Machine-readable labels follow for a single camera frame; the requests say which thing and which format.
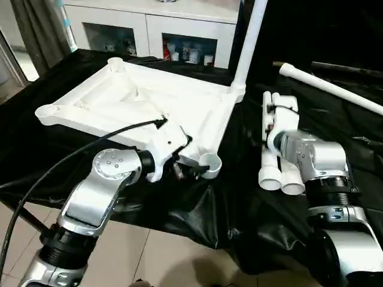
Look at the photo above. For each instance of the white plastic table leg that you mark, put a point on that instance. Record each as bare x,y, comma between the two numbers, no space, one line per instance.
293,182
329,84
269,173
248,42

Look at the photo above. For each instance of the white plastic table top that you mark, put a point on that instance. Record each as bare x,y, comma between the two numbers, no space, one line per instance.
143,95

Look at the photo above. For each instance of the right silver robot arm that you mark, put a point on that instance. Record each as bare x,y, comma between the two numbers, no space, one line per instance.
323,158

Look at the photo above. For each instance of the small white jar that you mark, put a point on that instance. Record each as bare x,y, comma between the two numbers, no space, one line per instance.
208,60

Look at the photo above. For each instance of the black plastic mat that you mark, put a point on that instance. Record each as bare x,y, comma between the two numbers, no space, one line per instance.
48,143

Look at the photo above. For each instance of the white glass-door cabinet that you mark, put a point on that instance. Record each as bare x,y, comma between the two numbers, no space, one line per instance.
149,18

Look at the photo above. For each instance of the light blue plastic item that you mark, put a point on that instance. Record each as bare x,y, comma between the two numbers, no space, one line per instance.
64,15

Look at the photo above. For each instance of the grey curtain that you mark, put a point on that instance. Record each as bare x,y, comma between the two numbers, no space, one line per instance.
42,30

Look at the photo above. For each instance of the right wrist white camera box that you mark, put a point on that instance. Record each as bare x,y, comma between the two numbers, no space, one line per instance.
284,110

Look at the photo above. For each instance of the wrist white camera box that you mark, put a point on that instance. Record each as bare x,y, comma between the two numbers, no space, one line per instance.
167,143
284,110

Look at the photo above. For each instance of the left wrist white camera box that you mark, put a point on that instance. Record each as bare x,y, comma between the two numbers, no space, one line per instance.
167,143

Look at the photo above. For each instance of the black metal table frame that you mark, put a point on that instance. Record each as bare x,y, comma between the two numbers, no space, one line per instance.
30,218

